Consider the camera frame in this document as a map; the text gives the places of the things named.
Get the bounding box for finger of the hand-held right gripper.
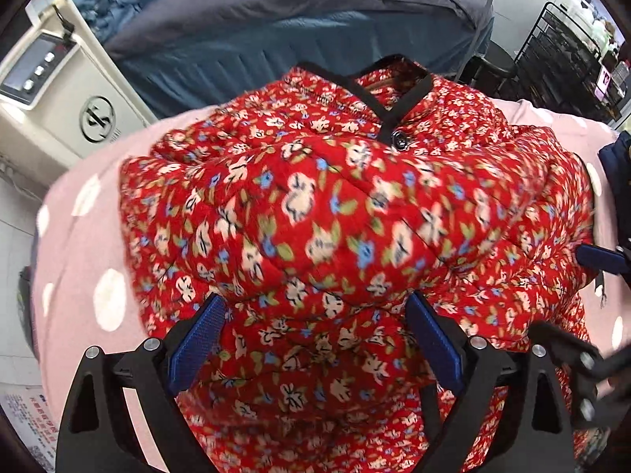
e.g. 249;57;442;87
575;243;631;277
533;322;606;372

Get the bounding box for printed wall poster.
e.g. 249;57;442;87
0;384;61;473

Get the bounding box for black wire rack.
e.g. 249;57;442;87
513;1;631;123

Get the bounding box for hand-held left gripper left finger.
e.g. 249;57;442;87
55;292;228;473

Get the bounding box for navy garment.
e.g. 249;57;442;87
598;130;631;218

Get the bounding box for white machine with round logo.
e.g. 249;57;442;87
0;0;159;174

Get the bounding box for blue padded bed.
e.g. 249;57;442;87
106;7;496;120

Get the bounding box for red floral quilted jacket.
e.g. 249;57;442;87
118;56;609;473

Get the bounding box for pink polka-dot blanket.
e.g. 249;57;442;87
32;97;631;473

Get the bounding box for white plastic bags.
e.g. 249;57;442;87
562;0;623;56

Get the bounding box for black stool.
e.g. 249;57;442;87
456;42;519;98

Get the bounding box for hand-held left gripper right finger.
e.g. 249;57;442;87
404;290;576;473

